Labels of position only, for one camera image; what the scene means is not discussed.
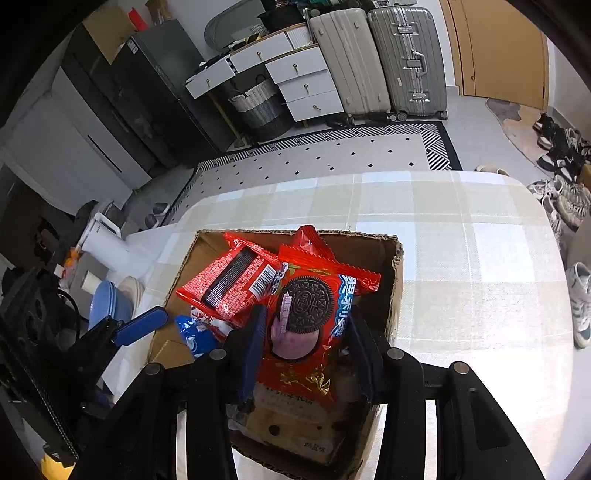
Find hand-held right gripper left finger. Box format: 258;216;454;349
69;304;271;480

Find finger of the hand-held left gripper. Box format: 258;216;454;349
76;308;169;370

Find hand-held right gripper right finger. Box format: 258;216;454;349
347;318;548;480

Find blue cookie packet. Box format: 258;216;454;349
174;315;232;358

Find red brick-pattern cookie packet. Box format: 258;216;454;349
176;232;282;328

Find beige cake packet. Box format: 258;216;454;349
228;383;370;464

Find brown cardboard box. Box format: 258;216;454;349
148;229;404;480

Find red ring snack packet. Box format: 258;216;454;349
290;224;335;266

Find beige plate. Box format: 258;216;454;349
117;276;146;308

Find white kettle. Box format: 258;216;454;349
81;212;132;273

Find grey slippers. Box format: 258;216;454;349
144;202;170;229

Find white wardrobe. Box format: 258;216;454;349
0;69;153;217

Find black white patterned rug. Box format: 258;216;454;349
161;121;462;227

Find white green sneaker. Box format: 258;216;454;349
566;262;591;349

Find tall black cabinet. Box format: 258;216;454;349
62;25;162;174

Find dark grey fridge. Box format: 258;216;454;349
111;18;241;167

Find woven laundry basket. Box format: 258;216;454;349
228;78;294;141

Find pile of shoes on floor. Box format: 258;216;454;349
526;113;591;232

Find white drawer cabinet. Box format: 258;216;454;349
265;45;345;123

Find flat cardboard sheet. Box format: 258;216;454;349
83;4;137;65

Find white desk with drawers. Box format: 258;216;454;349
185;23;319;139

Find beige suitcase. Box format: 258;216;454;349
308;8;393;116

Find silver suitcase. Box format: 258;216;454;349
368;4;448;121

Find grey oval board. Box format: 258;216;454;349
204;0;269;49

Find brown paper bag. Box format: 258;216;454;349
145;0;174;21

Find black bag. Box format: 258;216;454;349
259;0;308;28

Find wooden door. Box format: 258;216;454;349
438;0;550;112

